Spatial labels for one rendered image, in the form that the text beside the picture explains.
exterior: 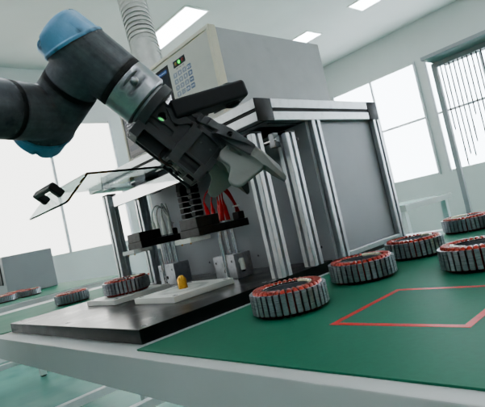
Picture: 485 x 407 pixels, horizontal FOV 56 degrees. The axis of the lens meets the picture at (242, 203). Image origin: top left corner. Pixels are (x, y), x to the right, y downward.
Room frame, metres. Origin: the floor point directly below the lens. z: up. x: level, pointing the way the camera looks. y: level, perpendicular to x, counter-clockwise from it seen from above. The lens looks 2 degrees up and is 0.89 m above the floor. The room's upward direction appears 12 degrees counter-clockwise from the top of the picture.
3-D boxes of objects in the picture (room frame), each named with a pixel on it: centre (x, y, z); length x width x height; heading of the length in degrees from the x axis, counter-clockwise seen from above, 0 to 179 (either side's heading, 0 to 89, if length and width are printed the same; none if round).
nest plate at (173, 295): (0.95, 0.16, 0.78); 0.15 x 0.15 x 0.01; 43
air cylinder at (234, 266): (1.05, 0.05, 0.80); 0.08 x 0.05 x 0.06; 43
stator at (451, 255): (0.68, -0.32, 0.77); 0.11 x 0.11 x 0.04
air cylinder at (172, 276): (1.23, 0.22, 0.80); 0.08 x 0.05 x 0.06; 43
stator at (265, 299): (0.66, -0.04, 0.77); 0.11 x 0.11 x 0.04
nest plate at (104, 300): (1.13, 0.32, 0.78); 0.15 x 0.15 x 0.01; 43
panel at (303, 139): (1.22, 0.05, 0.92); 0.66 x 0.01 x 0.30; 43
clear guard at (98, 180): (1.13, 0.31, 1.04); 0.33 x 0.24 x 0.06; 133
